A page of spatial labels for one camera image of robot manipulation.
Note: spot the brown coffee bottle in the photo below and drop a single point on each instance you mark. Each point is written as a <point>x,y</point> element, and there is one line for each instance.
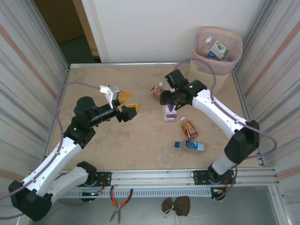
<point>156,91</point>

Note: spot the purple grape juice bottle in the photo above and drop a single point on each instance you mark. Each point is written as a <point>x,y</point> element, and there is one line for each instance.
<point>170,116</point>

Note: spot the light blue label water bottle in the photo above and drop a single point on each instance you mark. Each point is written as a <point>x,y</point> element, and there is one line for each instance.
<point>194,145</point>

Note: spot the unlabelled clear bottle white cap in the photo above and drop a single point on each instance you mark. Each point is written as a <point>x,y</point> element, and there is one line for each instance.
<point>161,84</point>

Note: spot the red orange tea bottle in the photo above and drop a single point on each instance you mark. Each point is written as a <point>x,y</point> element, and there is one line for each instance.
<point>189,130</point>

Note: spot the black electronics box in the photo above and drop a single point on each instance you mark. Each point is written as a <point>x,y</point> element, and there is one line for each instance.
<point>90,195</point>
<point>218,193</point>

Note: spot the brown cloth pouch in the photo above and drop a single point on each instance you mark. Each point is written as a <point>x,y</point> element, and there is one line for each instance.
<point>180,206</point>

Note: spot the aluminium table frame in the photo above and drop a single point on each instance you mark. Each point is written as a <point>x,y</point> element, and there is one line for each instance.
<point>152,178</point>

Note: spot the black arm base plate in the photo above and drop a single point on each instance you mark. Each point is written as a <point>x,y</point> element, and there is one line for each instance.
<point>105,178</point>
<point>199,175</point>

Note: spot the white door frame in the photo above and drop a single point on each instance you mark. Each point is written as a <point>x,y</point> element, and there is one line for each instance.
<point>98,28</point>

